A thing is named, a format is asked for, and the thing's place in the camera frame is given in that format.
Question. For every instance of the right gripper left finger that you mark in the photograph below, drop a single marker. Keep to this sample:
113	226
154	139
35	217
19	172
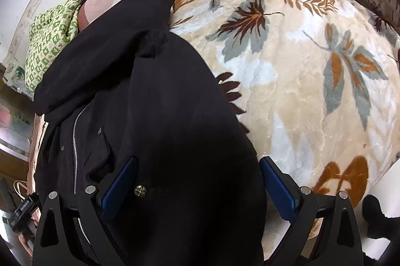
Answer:
56	241

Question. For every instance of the black coat with fur collar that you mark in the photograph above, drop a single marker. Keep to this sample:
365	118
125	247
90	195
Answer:
128	87

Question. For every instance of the floral plastic bag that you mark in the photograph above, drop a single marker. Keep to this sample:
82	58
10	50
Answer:
14	77

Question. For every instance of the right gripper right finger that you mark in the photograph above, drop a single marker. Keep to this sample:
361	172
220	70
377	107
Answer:
338	241

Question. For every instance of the leaf pattern fleece blanket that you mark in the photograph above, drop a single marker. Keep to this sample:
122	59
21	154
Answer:
315	83

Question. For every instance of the green white patterned folded quilt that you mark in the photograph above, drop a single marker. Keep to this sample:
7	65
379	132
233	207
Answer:
49	33

